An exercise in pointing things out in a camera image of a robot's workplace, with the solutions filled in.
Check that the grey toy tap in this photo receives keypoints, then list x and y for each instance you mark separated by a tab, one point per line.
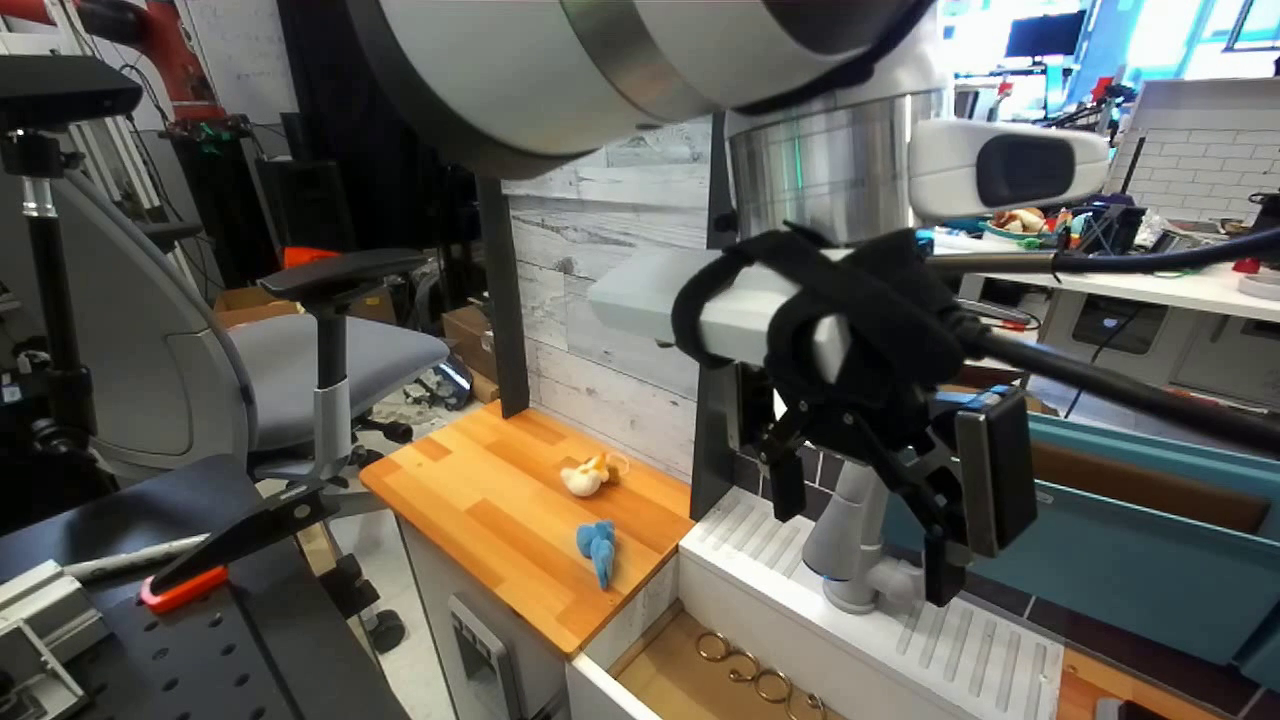
852	533

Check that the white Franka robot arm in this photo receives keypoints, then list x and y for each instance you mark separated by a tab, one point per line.
533	66

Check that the white toy kitchen cabinet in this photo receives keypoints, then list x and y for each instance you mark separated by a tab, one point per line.
441	625

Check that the white dish rack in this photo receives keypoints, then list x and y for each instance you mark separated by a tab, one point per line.
760	574

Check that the brown cardboard box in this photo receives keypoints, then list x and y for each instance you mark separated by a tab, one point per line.
468	349

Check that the dark computer monitor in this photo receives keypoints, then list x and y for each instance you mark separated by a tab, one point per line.
1047	32

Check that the teal plastic bin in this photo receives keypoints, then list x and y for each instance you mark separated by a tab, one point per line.
1132	562

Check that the black perforated breadboard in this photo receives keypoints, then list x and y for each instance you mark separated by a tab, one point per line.
265	653

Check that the small orange wooden counter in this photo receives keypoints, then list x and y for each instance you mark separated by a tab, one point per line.
1105	684

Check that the white brick pattern panel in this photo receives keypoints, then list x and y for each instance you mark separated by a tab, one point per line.
1203	144

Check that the white cluttered desk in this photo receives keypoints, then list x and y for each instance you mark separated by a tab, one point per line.
1172	284

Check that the grey office chair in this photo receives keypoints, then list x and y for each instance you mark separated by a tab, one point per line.
335	366

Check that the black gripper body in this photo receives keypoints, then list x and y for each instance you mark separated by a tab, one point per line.
866	426

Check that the cream toy figure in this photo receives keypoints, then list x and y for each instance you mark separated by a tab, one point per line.
587	478

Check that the whitewashed wood back panel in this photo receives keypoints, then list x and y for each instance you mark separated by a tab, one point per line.
587	322

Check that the black power box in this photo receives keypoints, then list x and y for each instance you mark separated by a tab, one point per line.
1119	324

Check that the wooden butcher block counter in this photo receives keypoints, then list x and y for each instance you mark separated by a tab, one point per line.
492	504

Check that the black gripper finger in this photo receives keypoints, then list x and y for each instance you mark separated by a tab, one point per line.
787	475
946	555

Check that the black camera stand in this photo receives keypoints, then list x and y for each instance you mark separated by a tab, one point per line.
54	293

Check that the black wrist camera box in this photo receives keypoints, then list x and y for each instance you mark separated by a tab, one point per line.
997	467

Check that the aluminium extrusion piece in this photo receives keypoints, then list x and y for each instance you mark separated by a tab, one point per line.
41	625

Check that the blue toy figure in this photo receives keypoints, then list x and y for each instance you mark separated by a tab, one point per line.
601	544

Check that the narrow black frame post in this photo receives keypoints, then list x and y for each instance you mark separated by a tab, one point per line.
505	293

